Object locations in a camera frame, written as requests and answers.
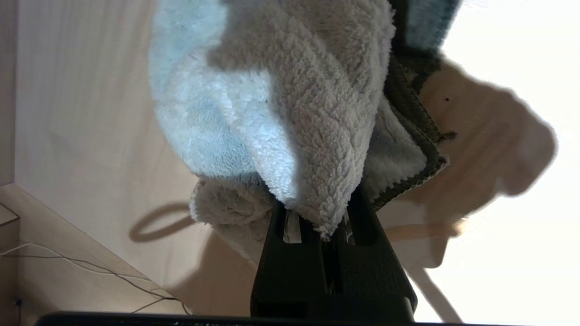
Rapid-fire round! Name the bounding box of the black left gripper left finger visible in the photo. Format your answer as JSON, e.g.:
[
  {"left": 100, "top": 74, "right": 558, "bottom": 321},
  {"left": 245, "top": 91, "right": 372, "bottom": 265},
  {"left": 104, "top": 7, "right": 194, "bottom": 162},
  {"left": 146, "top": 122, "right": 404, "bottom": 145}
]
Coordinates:
[{"left": 250, "top": 201, "right": 334, "bottom": 318}]

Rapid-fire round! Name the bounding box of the thin black floor cable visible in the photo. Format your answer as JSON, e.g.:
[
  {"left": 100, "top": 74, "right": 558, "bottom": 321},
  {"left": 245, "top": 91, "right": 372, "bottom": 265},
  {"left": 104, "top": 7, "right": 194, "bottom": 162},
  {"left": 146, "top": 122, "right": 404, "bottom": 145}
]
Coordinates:
[{"left": 0, "top": 242, "right": 192, "bottom": 316}]

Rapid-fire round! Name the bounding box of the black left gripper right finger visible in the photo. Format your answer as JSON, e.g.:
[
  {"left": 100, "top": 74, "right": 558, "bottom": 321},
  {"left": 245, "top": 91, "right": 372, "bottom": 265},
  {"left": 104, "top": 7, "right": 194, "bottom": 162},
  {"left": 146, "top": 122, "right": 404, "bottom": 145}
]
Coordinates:
[{"left": 333, "top": 187, "right": 418, "bottom": 322}]

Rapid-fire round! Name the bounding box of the light blue microfiber cloth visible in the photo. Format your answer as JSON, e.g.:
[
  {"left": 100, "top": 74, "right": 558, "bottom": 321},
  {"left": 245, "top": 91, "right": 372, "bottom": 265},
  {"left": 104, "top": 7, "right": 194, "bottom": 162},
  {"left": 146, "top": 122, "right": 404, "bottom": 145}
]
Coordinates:
[{"left": 147, "top": 0, "right": 461, "bottom": 268}]

